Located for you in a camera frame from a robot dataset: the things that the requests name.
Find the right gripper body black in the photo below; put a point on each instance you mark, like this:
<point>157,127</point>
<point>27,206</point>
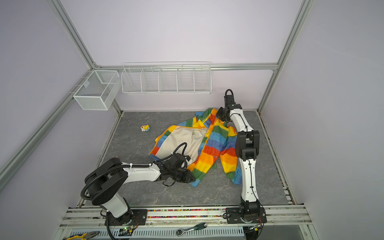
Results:
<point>221,114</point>

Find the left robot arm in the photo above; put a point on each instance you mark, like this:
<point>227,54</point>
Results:
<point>102,185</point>

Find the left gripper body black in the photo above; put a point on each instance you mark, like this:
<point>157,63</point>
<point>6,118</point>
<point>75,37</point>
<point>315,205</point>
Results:
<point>180,175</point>

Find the rainbow striped jacket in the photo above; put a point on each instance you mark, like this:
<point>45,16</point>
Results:
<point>208,139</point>

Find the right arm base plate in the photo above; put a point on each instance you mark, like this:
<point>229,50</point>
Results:
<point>234,216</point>

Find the yellow handled pliers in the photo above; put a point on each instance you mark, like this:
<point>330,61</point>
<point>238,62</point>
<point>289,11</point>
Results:
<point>85,236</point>

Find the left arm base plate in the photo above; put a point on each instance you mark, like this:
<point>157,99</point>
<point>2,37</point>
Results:
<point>135,217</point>

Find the white slotted cable duct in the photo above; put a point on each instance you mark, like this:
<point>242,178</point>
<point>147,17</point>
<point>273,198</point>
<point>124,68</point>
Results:
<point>217,233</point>

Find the long white wire basket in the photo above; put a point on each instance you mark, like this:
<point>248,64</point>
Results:
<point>167,78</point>

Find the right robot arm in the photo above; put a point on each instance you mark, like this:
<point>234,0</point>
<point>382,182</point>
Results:
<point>247,148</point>

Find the white mesh box basket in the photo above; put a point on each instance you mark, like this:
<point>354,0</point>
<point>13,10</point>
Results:
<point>99,90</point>

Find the small yellow duck toy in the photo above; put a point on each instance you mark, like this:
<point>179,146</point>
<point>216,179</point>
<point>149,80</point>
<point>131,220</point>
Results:
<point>145,128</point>

